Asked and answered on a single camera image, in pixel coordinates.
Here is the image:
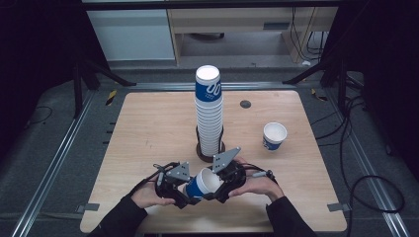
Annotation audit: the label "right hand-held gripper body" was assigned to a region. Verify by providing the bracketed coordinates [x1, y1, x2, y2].
[211, 146, 248, 196]

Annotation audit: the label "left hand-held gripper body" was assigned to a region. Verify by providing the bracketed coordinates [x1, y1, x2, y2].
[154, 160, 192, 200]

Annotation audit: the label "blue white paper cup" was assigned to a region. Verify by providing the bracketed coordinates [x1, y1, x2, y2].
[182, 167, 222, 201]
[262, 121, 289, 153]

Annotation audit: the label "black cup holder stand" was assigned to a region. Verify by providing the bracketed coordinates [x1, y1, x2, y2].
[196, 124, 227, 164]

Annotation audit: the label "stack of paper cups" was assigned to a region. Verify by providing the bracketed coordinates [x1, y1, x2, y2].
[194, 64, 224, 158]

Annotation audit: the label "person's left hand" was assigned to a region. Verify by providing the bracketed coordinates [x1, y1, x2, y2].
[130, 182, 176, 209]

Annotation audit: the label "person's right hand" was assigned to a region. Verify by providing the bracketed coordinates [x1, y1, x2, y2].
[227, 155, 286, 202]

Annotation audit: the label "yellow black tape strip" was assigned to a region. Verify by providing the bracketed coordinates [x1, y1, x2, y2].
[105, 89, 119, 107]
[309, 87, 329, 103]

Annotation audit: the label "black metal stand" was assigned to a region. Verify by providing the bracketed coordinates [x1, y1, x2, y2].
[282, 48, 364, 114]
[72, 48, 138, 120]

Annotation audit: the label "light wooden desk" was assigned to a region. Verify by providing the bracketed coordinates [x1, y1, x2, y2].
[166, 6, 340, 65]

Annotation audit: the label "white cabinet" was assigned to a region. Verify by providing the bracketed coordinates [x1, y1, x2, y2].
[86, 9, 177, 62]

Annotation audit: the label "left hand-held gripper black cable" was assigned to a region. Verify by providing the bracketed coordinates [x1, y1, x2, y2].
[127, 161, 181, 198]

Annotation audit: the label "hand-held gripper black cable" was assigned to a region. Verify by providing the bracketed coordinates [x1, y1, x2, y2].
[242, 162, 279, 186]
[127, 161, 181, 198]

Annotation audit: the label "right hand-held gripper black cable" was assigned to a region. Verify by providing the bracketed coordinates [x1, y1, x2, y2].
[242, 162, 279, 186]

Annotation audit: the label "grey table bracket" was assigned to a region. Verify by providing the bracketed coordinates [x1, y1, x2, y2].
[75, 202, 101, 213]
[326, 202, 352, 213]

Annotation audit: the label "aluminium floor rail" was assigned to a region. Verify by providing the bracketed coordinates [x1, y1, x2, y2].
[126, 81, 298, 93]
[323, 88, 412, 237]
[9, 90, 97, 237]

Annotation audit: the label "looped black floor cable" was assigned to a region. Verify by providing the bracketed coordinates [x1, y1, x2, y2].
[309, 94, 406, 237]

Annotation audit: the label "thin black floor cable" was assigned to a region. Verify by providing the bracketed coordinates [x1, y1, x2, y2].
[24, 105, 54, 130]

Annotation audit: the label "black cables under desk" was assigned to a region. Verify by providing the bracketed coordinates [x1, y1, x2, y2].
[291, 6, 331, 62]

